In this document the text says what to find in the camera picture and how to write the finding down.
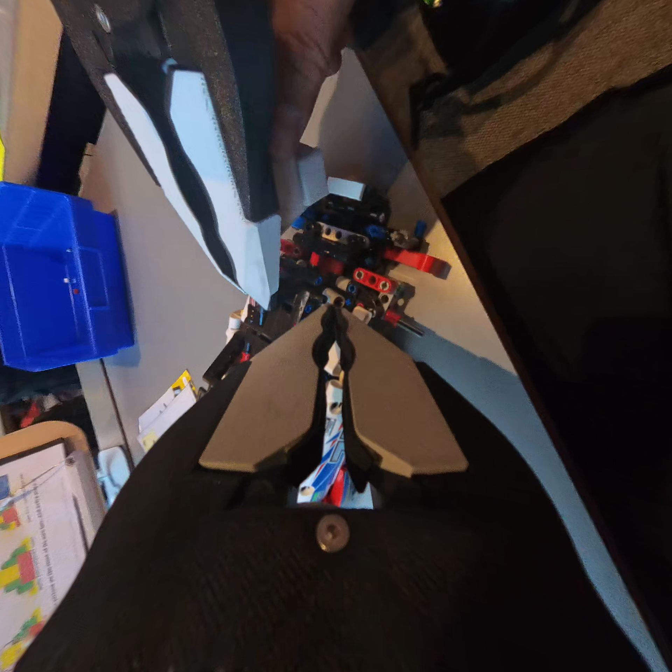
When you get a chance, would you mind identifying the person's right hand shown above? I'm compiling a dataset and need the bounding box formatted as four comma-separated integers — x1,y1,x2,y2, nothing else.
272,0,359,158

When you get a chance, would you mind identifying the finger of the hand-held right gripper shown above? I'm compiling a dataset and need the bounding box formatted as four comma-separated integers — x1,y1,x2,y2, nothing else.
104,72,249,296
163,59,282,310

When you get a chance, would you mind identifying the wooden document board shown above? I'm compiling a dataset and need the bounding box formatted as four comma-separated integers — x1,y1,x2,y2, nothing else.
0,420,108,672

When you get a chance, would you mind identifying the toy brick race car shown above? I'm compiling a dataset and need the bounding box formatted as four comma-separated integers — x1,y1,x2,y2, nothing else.
202,177,452,511

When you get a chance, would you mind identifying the grey desk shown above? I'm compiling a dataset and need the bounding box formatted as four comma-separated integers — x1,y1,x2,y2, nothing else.
76,47,672,672

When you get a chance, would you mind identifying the blue plastic bin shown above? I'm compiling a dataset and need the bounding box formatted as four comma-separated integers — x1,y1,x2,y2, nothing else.
0,181,136,372

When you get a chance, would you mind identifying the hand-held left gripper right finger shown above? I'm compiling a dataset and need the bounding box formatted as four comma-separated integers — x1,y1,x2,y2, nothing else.
336,309,469,478

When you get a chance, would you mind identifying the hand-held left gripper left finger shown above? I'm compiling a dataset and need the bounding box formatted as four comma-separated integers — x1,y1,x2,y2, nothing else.
199,306,330,472

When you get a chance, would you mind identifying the printed instruction sheet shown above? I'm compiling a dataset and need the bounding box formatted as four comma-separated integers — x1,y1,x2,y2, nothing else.
0,443,90,670

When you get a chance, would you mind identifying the white instruction booklet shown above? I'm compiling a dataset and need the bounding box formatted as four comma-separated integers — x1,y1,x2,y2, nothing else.
136,386,199,453

